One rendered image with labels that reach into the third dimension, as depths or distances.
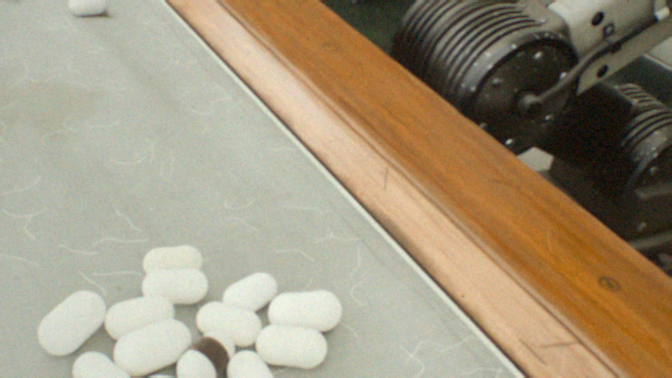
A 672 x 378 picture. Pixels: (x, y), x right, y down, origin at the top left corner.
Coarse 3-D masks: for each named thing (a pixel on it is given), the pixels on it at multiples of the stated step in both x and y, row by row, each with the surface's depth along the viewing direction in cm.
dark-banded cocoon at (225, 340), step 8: (208, 336) 38; (216, 336) 38; (224, 336) 39; (224, 344) 38; (232, 344) 39; (192, 352) 37; (232, 352) 39; (184, 360) 37; (192, 360) 37; (200, 360) 37; (208, 360) 37; (184, 368) 37; (192, 368) 37; (200, 368) 37; (208, 368) 37; (184, 376) 37; (192, 376) 37; (200, 376) 37; (208, 376) 37
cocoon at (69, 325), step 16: (64, 304) 38; (80, 304) 39; (96, 304) 39; (48, 320) 38; (64, 320) 38; (80, 320) 38; (96, 320) 39; (48, 336) 37; (64, 336) 37; (80, 336) 38; (64, 352) 38
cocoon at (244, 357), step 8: (240, 352) 38; (248, 352) 38; (232, 360) 38; (240, 360) 38; (248, 360) 37; (256, 360) 38; (232, 368) 38; (240, 368) 37; (248, 368) 37; (256, 368) 37; (264, 368) 37; (232, 376) 37; (240, 376) 37; (248, 376) 37; (256, 376) 37; (264, 376) 37; (272, 376) 37
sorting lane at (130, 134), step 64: (0, 0) 69; (64, 0) 71; (128, 0) 72; (0, 64) 60; (64, 64) 61; (128, 64) 63; (192, 64) 64; (0, 128) 53; (64, 128) 54; (128, 128) 55; (192, 128) 57; (256, 128) 58; (0, 192) 48; (64, 192) 49; (128, 192) 50; (192, 192) 51; (256, 192) 51; (320, 192) 52; (0, 256) 43; (64, 256) 44; (128, 256) 45; (256, 256) 46; (320, 256) 47; (384, 256) 48; (0, 320) 40; (192, 320) 42; (384, 320) 44; (448, 320) 44
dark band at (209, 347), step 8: (200, 344) 38; (208, 344) 38; (216, 344) 38; (184, 352) 38; (200, 352) 37; (208, 352) 38; (216, 352) 38; (224, 352) 38; (216, 360) 38; (224, 360) 38; (216, 368) 37; (224, 368) 38; (216, 376) 38
